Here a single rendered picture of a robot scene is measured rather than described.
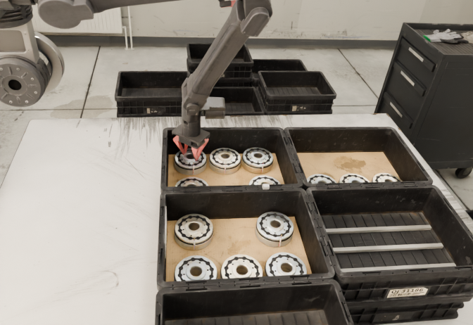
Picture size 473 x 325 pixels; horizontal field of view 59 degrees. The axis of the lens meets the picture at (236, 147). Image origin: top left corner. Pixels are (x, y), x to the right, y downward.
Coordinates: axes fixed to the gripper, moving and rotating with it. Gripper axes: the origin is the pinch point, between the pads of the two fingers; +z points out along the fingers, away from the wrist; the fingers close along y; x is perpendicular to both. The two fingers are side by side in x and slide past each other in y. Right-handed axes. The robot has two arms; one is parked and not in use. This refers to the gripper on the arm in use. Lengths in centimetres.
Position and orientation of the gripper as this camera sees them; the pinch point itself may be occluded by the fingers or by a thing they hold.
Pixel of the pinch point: (191, 155)
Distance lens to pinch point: 134.6
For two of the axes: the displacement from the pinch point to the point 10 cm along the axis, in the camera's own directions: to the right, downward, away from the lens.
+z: -0.8, 7.9, 6.1
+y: -8.6, -3.6, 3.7
